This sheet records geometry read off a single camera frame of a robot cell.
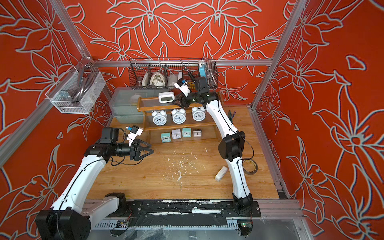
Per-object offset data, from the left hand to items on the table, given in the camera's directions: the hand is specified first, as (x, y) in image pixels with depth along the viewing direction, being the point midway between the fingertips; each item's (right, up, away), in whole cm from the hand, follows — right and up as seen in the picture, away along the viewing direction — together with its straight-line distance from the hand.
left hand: (150, 148), depth 71 cm
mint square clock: (+17, +6, +26) cm, 32 cm away
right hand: (+10, +26, +11) cm, 30 cm away
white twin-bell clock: (+13, +16, +15) cm, 25 cm away
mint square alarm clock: (+3, +2, +24) cm, 24 cm away
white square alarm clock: (+10, +4, +25) cm, 27 cm away
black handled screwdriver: (+19, +44, +24) cm, 54 cm away
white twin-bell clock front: (+1, +15, +14) cm, 21 cm away
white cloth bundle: (-1, +39, +19) cm, 43 cm away
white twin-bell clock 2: (+25, +18, +17) cm, 35 cm away
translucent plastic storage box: (-24, +26, +23) cm, 42 cm away
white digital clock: (+6, +26, +9) cm, 29 cm away
